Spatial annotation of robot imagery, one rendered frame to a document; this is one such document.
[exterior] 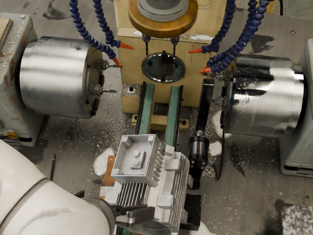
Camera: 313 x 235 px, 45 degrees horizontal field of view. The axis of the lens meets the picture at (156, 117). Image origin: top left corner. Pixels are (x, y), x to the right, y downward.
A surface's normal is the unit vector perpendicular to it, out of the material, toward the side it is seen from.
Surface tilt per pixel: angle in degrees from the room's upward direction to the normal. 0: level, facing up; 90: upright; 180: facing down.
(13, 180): 32
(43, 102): 77
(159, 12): 0
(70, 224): 44
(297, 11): 0
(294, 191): 0
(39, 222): 37
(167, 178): 23
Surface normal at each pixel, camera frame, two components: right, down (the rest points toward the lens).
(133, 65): -0.12, 0.84
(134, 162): -0.38, -0.56
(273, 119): -0.11, 0.54
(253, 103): -0.09, 0.25
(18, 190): 0.36, -0.49
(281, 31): 0.00, -0.54
